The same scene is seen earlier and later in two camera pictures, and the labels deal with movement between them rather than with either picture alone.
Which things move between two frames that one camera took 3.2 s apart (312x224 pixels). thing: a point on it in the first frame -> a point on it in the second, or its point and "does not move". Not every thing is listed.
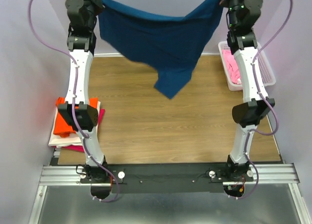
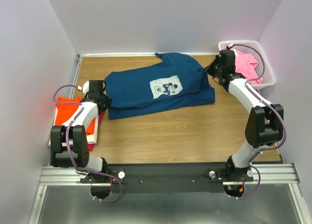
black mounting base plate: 168,177 does not move
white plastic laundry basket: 268,74 does not move
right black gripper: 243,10 -> 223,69
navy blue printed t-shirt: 172,45 -> 176,80
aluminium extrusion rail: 263,173 does not move
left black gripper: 94,0 -> 108,102
